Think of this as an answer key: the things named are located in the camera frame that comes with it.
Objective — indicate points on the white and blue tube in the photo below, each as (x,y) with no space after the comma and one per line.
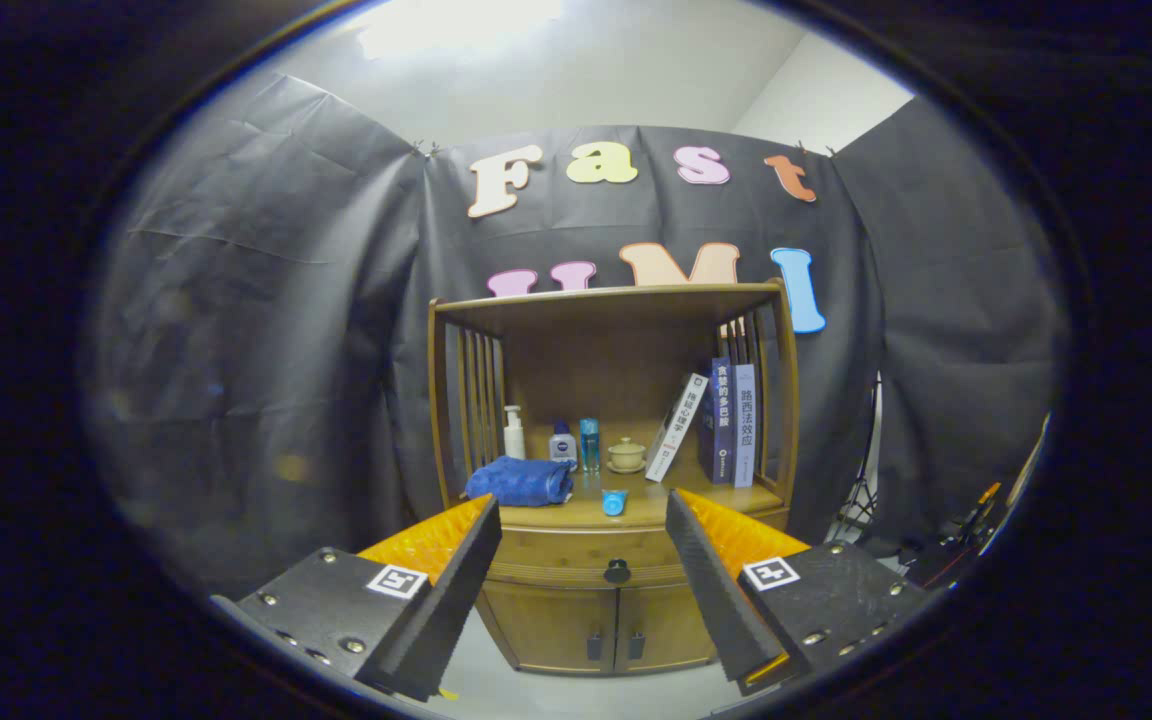
(615,502)

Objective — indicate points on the beige lidded teacup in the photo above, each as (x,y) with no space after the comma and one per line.
(626,456)

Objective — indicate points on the black tripod stand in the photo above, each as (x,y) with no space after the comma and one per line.
(861,490)

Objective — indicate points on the light purple book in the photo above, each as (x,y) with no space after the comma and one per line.
(745,425)

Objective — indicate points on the wooden cabinet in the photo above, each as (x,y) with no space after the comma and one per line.
(586,370)

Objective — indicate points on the dark blue book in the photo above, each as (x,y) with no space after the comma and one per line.
(724,425)

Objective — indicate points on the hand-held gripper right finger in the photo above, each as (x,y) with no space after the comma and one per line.
(711,600)

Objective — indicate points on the white pump bottle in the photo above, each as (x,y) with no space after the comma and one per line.
(514,440)

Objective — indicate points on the wooden countertop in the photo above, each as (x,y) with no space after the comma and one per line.
(706,495)

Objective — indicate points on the blue folded towel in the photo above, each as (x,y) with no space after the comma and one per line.
(521,482)

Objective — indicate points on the black book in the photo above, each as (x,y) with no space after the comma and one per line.
(706,430)

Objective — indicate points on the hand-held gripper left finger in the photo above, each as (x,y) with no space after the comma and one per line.
(456,600)

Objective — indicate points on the black equipment with orange clip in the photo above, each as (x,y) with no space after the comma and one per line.
(971,525)

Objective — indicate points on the small white blue-capped bottle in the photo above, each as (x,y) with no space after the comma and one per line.
(563,448)

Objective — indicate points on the clear blue bottle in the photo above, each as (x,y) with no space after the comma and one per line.
(589,445)

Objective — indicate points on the white book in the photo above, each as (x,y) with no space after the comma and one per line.
(676,430)

